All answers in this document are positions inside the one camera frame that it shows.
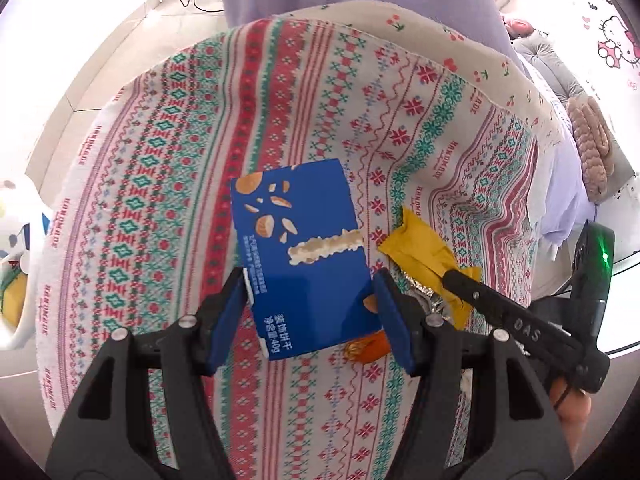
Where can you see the grey pillow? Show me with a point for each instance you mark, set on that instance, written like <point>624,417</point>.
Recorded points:
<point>538,51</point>

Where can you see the patterned knit table cloth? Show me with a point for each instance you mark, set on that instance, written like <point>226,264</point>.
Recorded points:
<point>294,147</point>

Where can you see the brown plush blanket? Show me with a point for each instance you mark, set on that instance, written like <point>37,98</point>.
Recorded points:
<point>594,145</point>

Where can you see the pink plush toy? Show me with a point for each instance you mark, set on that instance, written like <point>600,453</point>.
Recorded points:
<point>518,28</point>

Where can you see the yellow snack wrapper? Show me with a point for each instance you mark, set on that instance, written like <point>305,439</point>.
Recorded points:
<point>419,251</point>

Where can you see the orange peel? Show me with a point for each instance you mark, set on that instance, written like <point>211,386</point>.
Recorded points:
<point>367,349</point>

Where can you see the yellow green sponge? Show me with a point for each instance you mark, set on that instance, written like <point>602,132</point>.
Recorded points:
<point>13,294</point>

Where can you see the Hello Kitty wall sticker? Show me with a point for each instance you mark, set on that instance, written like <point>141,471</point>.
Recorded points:
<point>616,45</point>

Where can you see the person's right hand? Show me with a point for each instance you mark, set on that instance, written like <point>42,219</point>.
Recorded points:
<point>573,407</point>

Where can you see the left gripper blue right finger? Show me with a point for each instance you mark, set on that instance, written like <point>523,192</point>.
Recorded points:
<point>401,317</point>

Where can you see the blue biscuit box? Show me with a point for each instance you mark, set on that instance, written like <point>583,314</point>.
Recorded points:
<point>304,258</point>

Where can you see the white plastic trash bin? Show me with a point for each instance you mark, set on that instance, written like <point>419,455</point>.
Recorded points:
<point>25,221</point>

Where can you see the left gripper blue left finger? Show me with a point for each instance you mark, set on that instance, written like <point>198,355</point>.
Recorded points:
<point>222,313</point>

